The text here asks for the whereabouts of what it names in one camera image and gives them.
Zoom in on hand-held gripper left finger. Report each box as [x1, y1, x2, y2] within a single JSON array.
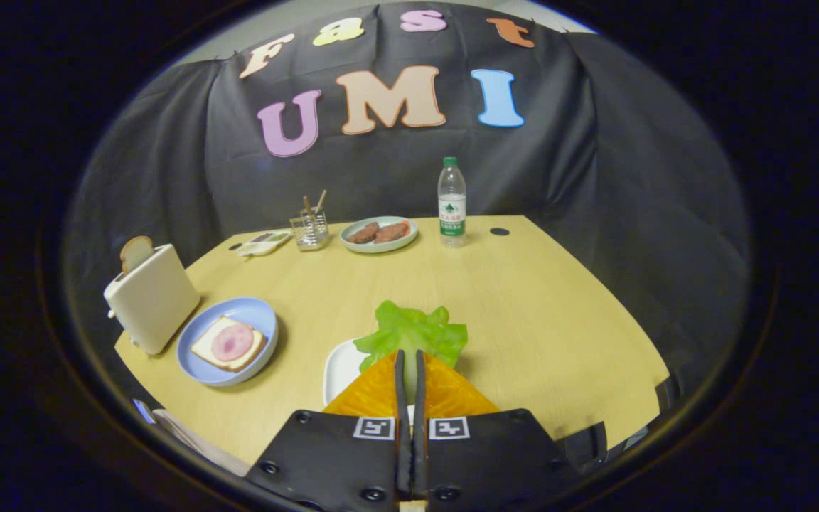
[[245, 348, 411, 512]]

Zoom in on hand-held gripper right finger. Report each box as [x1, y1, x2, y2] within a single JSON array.
[[413, 348, 584, 512]]

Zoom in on green lettuce leaf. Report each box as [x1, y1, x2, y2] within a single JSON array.
[[353, 300, 469, 370]]

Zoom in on brown-crust bread slice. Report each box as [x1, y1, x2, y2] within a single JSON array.
[[120, 236, 155, 274]]

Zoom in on white plate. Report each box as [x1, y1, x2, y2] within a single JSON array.
[[323, 338, 382, 407]]

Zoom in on pale green plate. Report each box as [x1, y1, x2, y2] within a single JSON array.
[[340, 216, 419, 254]]

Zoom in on black chair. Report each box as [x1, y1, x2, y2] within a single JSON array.
[[655, 373, 684, 413], [557, 421, 608, 470]]

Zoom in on blue plate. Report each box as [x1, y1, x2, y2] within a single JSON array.
[[176, 297, 279, 388]]

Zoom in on pink ham slice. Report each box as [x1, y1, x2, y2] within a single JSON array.
[[210, 324, 255, 362]]

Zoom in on clear water bottle green cap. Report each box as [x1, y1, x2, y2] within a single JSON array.
[[437, 156, 468, 248]]

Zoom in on clear glass utensil holder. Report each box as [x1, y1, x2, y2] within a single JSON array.
[[290, 210, 330, 252]]

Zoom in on toast slice with white crumb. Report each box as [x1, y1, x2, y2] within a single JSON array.
[[191, 316, 268, 373]]

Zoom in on white sectioned condiment dish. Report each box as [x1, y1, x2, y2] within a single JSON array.
[[237, 229, 294, 257]]

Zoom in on black backdrop cloth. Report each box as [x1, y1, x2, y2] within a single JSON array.
[[68, 4, 751, 399]]

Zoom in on white toaster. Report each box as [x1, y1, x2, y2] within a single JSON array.
[[103, 244, 201, 356]]

